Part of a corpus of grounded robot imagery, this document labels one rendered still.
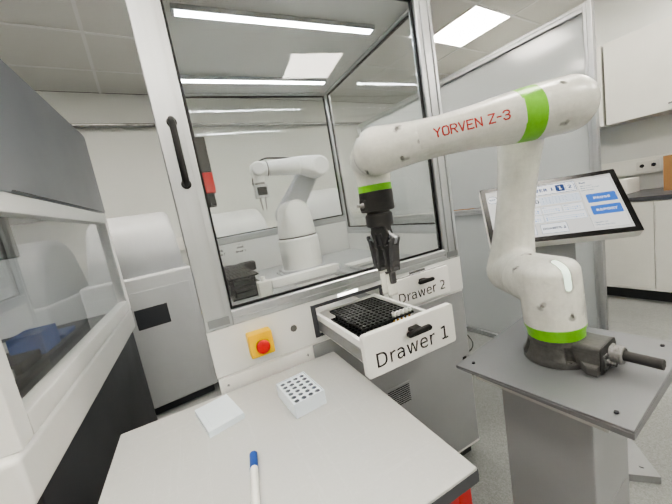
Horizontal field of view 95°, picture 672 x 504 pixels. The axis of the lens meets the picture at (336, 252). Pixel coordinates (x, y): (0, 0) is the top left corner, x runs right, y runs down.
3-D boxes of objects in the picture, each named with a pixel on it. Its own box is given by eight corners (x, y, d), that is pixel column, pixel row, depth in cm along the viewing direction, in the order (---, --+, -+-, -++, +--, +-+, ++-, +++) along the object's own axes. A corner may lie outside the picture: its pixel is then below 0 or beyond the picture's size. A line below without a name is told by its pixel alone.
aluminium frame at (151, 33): (460, 256, 131) (429, -14, 116) (206, 333, 89) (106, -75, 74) (352, 246, 217) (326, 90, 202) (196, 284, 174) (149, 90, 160)
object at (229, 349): (463, 288, 133) (459, 256, 131) (217, 379, 91) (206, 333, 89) (355, 266, 219) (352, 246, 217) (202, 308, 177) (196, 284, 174)
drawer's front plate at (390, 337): (456, 340, 86) (452, 302, 84) (369, 380, 74) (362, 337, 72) (451, 338, 88) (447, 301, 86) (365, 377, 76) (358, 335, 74)
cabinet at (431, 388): (484, 451, 145) (466, 288, 133) (272, 600, 102) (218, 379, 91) (373, 369, 231) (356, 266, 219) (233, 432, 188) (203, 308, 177)
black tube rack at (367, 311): (416, 330, 92) (413, 310, 91) (366, 351, 85) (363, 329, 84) (375, 313, 112) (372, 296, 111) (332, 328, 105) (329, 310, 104)
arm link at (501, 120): (500, 148, 76) (493, 101, 74) (530, 138, 64) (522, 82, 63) (357, 183, 77) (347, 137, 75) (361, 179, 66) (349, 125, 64)
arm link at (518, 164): (518, 285, 99) (531, 108, 91) (553, 300, 83) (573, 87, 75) (477, 285, 99) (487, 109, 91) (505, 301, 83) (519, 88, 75)
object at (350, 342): (446, 335, 87) (444, 314, 86) (370, 369, 76) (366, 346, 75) (370, 305, 123) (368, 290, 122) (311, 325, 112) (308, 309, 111)
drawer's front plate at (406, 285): (450, 290, 128) (447, 265, 126) (394, 311, 116) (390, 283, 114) (447, 290, 129) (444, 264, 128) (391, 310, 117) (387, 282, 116)
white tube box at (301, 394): (327, 403, 78) (324, 389, 77) (296, 419, 73) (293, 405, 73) (305, 383, 88) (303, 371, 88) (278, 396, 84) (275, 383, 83)
